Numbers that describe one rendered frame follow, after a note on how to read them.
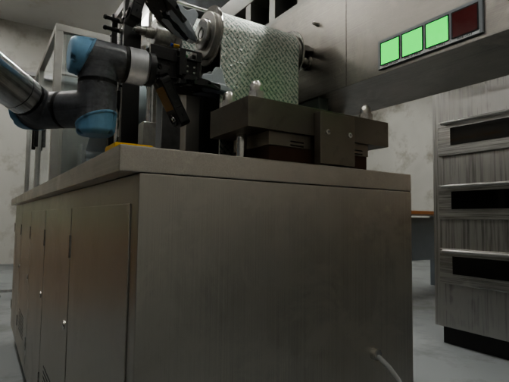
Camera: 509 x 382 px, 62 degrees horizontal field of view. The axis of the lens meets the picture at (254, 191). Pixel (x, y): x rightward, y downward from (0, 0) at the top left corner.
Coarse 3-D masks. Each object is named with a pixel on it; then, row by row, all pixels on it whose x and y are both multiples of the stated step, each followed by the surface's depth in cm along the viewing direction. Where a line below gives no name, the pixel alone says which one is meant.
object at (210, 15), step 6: (210, 12) 103; (210, 18) 103; (216, 18) 101; (216, 24) 101; (216, 30) 101; (216, 36) 101; (210, 42) 102; (216, 42) 102; (210, 48) 102; (204, 54) 105; (210, 54) 104; (216, 60) 107
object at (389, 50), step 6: (384, 42) 99; (390, 42) 98; (396, 42) 96; (384, 48) 99; (390, 48) 98; (396, 48) 96; (384, 54) 99; (390, 54) 97; (396, 54) 96; (384, 60) 99; (390, 60) 97
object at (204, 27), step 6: (204, 18) 104; (198, 24) 106; (204, 24) 103; (210, 24) 103; (198, 30) 106; (204, 30) 103; (210, 30) 102; (198, 36) 106; (204, 36) 103; (210, 36) 103; (198, 42) 106; (204, 42) 103; (198, 48) 105; (204, 48) 104
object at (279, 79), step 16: (224, 48) 101; (224, 64) 101; (240, 64) 103; (256, 64) 106; (272, 64) 109; (288, 64) 111; (240, 80) 103; (272, 80) 108; (288, 80) 111; (240, 96) 103; (272, 96) 108; (288, 96) 111
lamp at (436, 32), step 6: (444, 18) 86; (426, 24) 90; (432, 24) 88; (438, 24) 87; (444, 24) 86; (426, 30) 90; (432, 30) 88; (438, 30) 87; (444, 30) 86; (426, 36) 90; (432, 36) 88; (438, 36) 87; (444, 36) 86; (426, 42) 89; (432, 42) 88; (438, 42) 87
